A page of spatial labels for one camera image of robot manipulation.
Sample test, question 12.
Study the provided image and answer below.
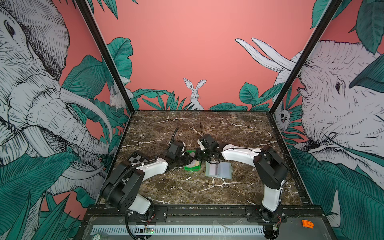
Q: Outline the black white checkerboard plate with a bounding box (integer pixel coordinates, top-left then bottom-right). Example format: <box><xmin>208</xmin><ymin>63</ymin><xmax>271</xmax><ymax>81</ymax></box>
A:
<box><xmin>128</xmin><ymin>152</ymin><xmax>151</xmax><ymax>165</ymax></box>

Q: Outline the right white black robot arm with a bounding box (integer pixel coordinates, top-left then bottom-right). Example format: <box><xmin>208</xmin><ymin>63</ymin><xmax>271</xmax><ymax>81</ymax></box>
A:
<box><xmin>195</xmin><ymin>134</ymin><xmax>289</xmax><ymax>213</ymax></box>

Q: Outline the black frame post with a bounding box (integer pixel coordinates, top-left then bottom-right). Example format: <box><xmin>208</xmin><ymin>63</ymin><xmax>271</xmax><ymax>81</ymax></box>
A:
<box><xmin>75</xmin><ymin>0</ymin><xmax>135</xmax><ymax>115</ymax></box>
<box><xmin>269</xmin><ymin>0</ymin><xmax>342</xmax><ymax>115</ymax></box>

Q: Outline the black front mounting rail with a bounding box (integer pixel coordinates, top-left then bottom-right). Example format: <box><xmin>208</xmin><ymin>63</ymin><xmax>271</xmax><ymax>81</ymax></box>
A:
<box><xmin>82</xmin><ymin>204</ymin><xmax>271</xmax><ymax>224</ymax></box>

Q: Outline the left black frame post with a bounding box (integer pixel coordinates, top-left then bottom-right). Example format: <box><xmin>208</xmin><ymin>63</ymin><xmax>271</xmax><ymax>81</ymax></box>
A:
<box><xmin>75</xmin><ymin>0</ymin><xmax>135</xmax><ymax>115</ymax></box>

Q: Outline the green plastic card tray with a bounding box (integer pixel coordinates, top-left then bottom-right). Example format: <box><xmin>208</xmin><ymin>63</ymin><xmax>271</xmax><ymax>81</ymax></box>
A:
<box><xmin>184</xmin><ymin>150</ymin><xmax>201</xmax><ymax>172</ymax></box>

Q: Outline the right black frame post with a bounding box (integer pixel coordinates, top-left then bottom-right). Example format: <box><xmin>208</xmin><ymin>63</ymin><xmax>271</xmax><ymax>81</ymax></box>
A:
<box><xmin>269</xmin><ymin>0</ymin><xmax>342</xmax><ymax>115</ymax></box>

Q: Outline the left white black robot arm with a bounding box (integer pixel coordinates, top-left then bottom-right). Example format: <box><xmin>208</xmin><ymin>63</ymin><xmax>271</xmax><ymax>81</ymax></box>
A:
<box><xmin>100</xmin><ymin>141</ymin><xmax>193</xmax><ymax>215</ymax></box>

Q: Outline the orange plastic clip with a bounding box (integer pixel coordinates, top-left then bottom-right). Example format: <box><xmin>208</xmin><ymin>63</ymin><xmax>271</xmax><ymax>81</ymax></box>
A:
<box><xmin>302</xmin><ymin>220</ymin><xmax>314</xmax><ymax>229</ymax></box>

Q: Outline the white perforated cable duct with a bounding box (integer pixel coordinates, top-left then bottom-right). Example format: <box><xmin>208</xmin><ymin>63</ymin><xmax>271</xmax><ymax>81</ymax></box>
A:
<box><xmin>90</xmin><ymin>225</ymin><xmax>264</xmax><ymax>236</ymax></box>

